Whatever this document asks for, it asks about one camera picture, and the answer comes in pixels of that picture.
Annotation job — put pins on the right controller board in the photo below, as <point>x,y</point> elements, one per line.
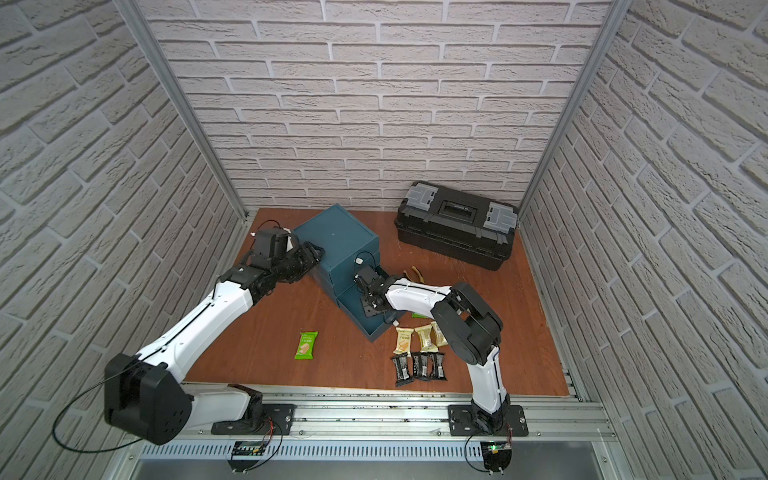
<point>496,456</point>

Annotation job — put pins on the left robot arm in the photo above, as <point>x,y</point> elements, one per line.
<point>143,393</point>

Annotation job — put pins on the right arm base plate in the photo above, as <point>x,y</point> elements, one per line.
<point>462,422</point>

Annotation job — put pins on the aluminium mounting rail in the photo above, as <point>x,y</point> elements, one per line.
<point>325,413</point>

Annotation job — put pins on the yellow cookie packet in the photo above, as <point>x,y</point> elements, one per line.
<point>427,345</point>
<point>438,337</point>
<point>403,341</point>

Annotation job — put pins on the teal bottom drawer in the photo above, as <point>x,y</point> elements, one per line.
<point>371,327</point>

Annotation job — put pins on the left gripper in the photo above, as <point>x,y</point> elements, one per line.
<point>303,258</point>

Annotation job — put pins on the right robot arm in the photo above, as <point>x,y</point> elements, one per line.
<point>471,327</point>

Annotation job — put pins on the yellow handled pliers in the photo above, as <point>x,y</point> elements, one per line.
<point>414,275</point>

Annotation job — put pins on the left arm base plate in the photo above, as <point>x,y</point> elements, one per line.
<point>259,420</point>

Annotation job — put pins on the right corner aluminium profile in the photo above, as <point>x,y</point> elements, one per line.
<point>608,30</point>

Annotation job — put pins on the black plastic toolbox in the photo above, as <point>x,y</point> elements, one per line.
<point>460,225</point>

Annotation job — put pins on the left corner aluminium profile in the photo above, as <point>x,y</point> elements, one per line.
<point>141,31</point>

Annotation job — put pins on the teal drawer cabinet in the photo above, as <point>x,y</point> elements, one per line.
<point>344,239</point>

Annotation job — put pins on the controller board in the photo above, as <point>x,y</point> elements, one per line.
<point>496,456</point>
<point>248,455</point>

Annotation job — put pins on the left controller board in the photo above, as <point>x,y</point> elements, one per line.
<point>248,455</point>

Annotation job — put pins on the black cookie packet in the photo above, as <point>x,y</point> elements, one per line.
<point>421,365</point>
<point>437,371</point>
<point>402,370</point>

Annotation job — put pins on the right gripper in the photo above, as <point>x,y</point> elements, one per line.
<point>365,301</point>

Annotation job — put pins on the corner aluminium profile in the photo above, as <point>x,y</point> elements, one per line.
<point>608,30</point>
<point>141,31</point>

